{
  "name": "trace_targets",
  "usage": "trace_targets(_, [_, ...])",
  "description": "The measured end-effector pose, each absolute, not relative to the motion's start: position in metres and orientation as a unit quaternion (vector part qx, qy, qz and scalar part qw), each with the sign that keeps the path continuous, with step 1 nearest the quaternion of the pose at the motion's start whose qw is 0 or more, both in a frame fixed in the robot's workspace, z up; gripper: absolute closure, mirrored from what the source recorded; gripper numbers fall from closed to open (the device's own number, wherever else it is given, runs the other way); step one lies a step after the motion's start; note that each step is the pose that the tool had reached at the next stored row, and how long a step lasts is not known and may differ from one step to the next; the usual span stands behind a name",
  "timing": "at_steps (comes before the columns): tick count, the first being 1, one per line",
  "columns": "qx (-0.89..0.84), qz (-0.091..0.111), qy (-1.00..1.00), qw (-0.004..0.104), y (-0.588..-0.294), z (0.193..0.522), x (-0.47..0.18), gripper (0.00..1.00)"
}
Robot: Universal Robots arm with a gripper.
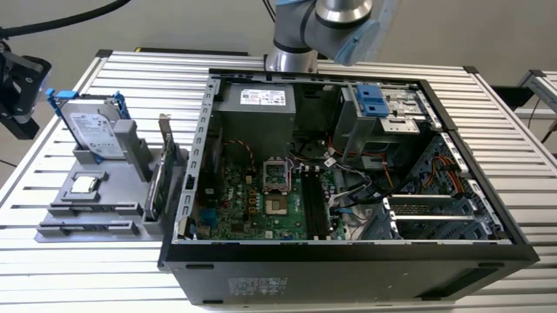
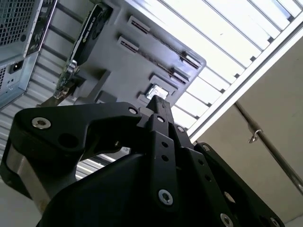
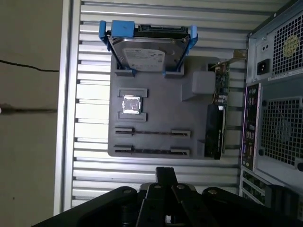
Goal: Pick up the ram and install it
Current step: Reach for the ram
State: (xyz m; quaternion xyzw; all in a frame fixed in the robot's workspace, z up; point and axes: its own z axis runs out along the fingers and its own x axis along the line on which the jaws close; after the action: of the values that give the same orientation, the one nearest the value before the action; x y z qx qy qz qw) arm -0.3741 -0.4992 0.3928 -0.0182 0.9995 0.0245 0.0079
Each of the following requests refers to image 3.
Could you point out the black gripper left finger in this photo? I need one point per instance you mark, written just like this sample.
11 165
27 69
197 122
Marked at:
152 208

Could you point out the silver CPU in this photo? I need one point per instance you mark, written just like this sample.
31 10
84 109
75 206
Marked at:
131 104

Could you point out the grey parts rack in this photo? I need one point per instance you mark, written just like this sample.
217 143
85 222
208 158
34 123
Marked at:
165 99

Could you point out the grey power supply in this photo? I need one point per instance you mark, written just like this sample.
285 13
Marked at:
264 67

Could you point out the black PC case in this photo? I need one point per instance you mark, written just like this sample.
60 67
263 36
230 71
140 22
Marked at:
284 88

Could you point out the hard disk in blue carrier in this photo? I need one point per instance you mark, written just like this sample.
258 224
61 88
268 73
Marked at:
142 54

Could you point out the green graphics card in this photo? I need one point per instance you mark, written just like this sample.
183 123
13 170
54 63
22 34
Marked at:
214 132

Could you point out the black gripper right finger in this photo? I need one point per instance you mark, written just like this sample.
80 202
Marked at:
189 203

